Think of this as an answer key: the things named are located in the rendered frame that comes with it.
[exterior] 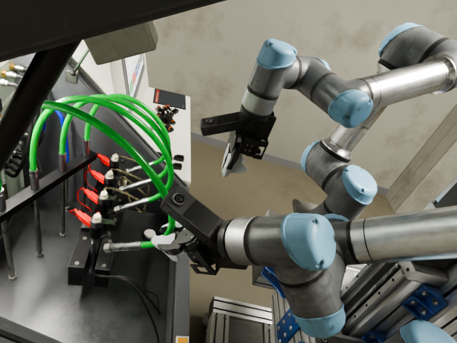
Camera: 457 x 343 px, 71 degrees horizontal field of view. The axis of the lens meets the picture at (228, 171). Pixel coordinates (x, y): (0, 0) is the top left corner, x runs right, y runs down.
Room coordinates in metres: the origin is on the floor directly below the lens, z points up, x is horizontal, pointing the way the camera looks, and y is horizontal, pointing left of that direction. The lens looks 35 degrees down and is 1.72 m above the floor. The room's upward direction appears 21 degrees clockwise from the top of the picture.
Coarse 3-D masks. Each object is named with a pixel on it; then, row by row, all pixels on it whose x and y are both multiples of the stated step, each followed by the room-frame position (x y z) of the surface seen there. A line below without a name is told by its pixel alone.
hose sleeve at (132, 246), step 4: (112, 244) 0.43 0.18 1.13; (116, 244) 0.43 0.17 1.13; (120, 244) 0.43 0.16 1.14; (124, 244) 0.42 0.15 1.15; (128, 244) 0.42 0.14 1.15; (132, 244) 0.42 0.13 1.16; (136, 244) 0.42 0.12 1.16; (140, 244) 0.42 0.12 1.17; (112, 248) 0.42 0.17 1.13; (116, 248) 0.42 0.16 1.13; (120, 248) 0.42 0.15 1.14; (124, 248) 0.42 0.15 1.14; (128, 248) 0.42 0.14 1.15; (132, 248) 0.42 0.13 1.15; (136, 248) 0.42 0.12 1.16; (140, 248) 0.42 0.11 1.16
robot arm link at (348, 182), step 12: (336, 168) 0.90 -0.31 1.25; (348, 168) 0.88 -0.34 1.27; (360, 168) 0.91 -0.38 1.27; (324, 180) 0.88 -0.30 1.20; (336, 180) 0.86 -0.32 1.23; (348, 180) 0.83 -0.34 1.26; (360, 180) 0.85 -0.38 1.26; (372, 180) 0.88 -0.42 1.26; (336, 192) 0.84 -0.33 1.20; (348, 192) 0.82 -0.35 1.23; (360, 192) 0.81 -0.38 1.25; (372, 192) 0.83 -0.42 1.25; (336, 204) 0.82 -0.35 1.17; (348, 204) 0.81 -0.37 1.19; (360, 204) 0.81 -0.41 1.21; (348, 216) 0.81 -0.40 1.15
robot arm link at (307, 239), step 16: (256, 224) 0.35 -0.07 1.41; (272, 224) 0.34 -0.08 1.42; (288, 224) 0.33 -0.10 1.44; (304, 224) 0.32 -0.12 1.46; (320, 224) 0.33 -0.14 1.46; (256, 240) 0.33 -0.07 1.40; (272, 240) 0.32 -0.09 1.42; (288, 240) 0.31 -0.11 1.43; (304, 240) 0.30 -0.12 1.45; (320, 240) 0.31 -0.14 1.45; (256, 256) 0.32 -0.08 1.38; (272, 256) 0.31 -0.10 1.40; (288, 256) 0.30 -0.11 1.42; (304, 256) 0.29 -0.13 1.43; (320, 256) 0.30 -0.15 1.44; (288, 272) 0.30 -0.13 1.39; (304, 272) 0.30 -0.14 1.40; (320, 272) 0.31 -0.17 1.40
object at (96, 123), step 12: (48, 108) 0.42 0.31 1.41; (60, 108) 0.42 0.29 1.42; (72, 108) 0.43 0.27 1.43; (84, 120) 0.42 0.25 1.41; (96, 120) 0.43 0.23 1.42; (108, 132) 0.42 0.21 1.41; (120, 144) 0.42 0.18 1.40; (132, 156) 0.42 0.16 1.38; (144, 168) 0.42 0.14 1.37; (0, 180) 0.43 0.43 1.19; (156, 180) 0.42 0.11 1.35; (0, 192) 0.43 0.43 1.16; (168, 216) 0.42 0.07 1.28; (168, 228) 0.42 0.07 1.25
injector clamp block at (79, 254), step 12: (120, 204) 0.68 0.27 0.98; (120, 216) 0.63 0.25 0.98; (108, 228) 0.58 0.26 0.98; (120, 228) 0.64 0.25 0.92; (84, 240) 0.51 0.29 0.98; (108, 240) 0.54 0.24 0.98; (84, 252) 0.48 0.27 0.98; (108, 252) 0.51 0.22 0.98; (72, 264) 0.44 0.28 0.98; (84, 264) 0.45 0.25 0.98; (96, 264) 0.46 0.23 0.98; (108, 264) 0.48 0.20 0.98; (72, 276) 0.43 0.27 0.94; (84, 276) 0.45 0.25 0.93; (96, 276) 0.45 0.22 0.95
